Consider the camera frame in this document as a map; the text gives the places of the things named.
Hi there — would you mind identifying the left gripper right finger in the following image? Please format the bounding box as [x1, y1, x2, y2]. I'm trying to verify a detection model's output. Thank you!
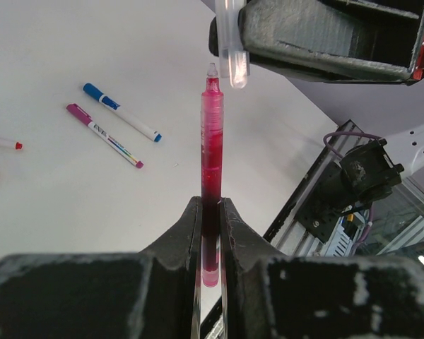
[220, 198, 424, 338]

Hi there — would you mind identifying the thin white red pen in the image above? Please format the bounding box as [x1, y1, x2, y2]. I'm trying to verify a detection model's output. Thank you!
[0, 138, 23, 150]

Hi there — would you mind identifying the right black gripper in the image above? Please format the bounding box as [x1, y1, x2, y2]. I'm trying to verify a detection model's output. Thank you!
[238, 1, 424, 83]

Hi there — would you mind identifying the aluminium rail frame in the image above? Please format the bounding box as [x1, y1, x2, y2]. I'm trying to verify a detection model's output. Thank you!
[263, 148, 424, 259]

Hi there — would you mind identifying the white marker blue end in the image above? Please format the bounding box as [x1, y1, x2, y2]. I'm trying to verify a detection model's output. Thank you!
[83, 83, 162, 143]

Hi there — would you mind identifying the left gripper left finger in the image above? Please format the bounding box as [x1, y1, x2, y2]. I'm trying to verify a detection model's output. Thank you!
[0, 197, 202, 338]

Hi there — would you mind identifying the pink white pen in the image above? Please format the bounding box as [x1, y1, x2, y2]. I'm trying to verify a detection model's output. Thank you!
[66, 103, 143, 169]

